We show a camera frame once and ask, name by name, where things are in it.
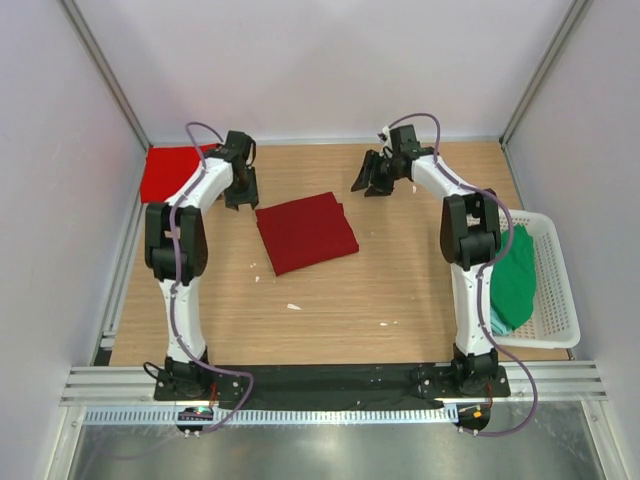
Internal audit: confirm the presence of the dark red t shirt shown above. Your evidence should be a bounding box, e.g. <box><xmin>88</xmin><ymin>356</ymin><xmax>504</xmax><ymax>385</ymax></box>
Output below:
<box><xmin>256</xmin><ymin>192</ymin><xmax>359</xmax><ymax>276</ymax></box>

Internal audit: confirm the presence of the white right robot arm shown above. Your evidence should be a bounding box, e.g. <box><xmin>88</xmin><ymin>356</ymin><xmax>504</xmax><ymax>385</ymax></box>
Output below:
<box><xmin>351</xmin><ymin>125</ymin><xmax>501</xmax><ymax>395</ymax></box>

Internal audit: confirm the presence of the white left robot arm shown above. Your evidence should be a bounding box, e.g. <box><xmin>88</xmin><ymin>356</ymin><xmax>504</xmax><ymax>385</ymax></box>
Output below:
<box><xmin>144</xmin><ymin>130</ymin><xmax>259</xmax><ymax>401</ymax></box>

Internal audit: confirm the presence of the folded bright red t shirt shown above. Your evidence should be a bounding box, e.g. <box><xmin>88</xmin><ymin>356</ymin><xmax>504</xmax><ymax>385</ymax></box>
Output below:
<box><xmin>139</xmin><ymin>146</ymin><xmax>201</xmax><ymax>204</ymax></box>

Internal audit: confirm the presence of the green t shirt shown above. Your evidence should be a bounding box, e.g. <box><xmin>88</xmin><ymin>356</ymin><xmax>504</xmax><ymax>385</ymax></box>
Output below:
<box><xmin>490</xmin><ymin>225</ymin><xmax>537</xmax><ymax>332</ymax></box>

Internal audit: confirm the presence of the light teal t shirt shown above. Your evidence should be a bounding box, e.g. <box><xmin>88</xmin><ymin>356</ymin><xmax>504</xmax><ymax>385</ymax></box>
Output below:
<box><xmin>490</xmin><ymin>309</ymin><xmax>514</xmax><ymax>336</ymax></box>

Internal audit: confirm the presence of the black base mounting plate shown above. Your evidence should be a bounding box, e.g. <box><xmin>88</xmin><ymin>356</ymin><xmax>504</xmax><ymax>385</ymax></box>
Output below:
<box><xmin>153</xmin><ymin>363</ymin><xmax>511</xmax><ymax>411</ymax></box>

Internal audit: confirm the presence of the white plastic basket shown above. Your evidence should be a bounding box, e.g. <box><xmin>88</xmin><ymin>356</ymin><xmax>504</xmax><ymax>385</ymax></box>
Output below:
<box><xmin>496</xmin><ymin>209</ymin><xmax>581</xmax><ymax>349</ymax></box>

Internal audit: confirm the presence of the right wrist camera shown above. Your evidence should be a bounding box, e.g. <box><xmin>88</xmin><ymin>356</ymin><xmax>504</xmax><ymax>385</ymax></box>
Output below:
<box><xmin>377</xmin><ymin>126</ymin><xmax>393</xmax><ymax>158</ymax></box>

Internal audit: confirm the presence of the aluminium frame rail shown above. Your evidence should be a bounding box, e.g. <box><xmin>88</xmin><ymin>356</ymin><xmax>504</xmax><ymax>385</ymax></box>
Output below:
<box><xmin>60</xmin><ymin>361</ymin><xmax>606</xmax><ymax>411</ymax></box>

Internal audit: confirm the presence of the white slotted cable duct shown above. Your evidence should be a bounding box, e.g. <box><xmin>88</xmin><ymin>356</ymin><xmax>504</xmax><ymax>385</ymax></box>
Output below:
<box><xmin>83</xmin><ymin>404</ymin><xmax>458</xmax><ymax>427</ymax></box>

